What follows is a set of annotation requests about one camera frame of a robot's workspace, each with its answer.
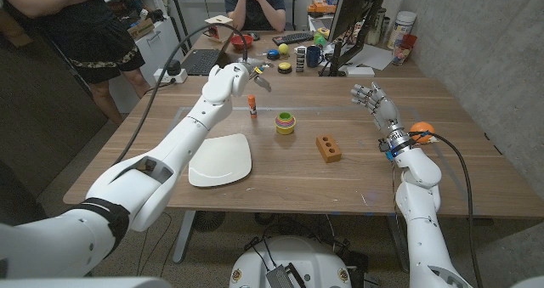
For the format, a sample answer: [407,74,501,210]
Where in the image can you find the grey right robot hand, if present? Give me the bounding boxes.
[350,82,412,153]

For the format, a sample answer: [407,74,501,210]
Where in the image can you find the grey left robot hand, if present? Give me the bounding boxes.
[241,57,275,93]

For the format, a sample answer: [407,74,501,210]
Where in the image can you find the rainbow stacking cups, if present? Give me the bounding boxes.
[274,111,298,136]

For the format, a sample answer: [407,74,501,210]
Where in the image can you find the wooden block with holes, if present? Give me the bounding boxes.
[314,134,343,164]

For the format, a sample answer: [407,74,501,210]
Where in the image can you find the white plate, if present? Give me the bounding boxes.
[188,133,253,189]

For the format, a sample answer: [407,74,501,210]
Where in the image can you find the red bowl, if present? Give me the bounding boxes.
[230,34,255,52]

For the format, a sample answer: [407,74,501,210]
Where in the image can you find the orange fruit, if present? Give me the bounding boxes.
[409,121,436,144]

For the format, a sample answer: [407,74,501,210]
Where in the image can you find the white flat box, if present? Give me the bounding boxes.
[344,65,376,78]

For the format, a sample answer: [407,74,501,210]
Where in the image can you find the black keyboard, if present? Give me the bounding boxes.
[272,31,315,47]

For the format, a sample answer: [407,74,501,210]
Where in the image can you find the wooden box with red face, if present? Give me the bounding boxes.
[203,14,235,42]

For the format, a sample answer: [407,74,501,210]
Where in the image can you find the white paper sheets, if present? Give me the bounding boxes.
[339,43,394,71]

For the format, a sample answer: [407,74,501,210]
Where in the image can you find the seated person in grey shirt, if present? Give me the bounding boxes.
[223,0,287,33]

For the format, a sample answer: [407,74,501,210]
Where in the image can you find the black laptop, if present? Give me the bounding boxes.
[180,31,234,76]

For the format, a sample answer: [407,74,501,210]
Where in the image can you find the dark blue mug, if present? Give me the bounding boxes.
[305,45,325,69]

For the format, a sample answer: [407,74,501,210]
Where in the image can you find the red snack cup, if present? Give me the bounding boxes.
[390,33,418,66]

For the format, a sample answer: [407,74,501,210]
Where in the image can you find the black power adapter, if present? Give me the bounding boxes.
[164,59,183,76]

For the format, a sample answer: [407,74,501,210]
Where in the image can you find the white canister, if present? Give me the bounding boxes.
[386,10,417,50]

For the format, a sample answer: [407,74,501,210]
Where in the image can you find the orange boxes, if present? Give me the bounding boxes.
[307,0,341,15]

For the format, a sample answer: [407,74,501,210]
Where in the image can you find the white power strip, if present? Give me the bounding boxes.
[152,68,189,84]

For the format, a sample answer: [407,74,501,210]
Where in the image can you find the white shelf cabinet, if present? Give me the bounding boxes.
[101,0,186,85]

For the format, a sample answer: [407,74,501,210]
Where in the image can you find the black computer monitor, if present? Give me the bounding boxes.
[318,0,386,77]

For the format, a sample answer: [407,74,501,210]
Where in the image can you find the cardboard box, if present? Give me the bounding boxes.
[126,17,156,41]

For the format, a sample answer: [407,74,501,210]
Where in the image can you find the black round fan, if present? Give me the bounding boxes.
[193,211,226,234]

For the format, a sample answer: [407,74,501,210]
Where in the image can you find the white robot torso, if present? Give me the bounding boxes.
[229,235,353,288]

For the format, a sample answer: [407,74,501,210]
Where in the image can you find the standing person in black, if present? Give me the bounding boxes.
[0,0,152,127]

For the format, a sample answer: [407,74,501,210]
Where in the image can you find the grey table leg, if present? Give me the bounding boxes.
[172,210,197,264]

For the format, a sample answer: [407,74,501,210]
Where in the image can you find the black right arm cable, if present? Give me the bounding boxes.
[410,130,485,288]

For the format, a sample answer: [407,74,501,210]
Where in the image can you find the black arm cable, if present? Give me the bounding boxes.
[113,21,250,166]
[410,130,485,288]

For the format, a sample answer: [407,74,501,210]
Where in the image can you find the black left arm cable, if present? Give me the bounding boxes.
[113,21,250,166]

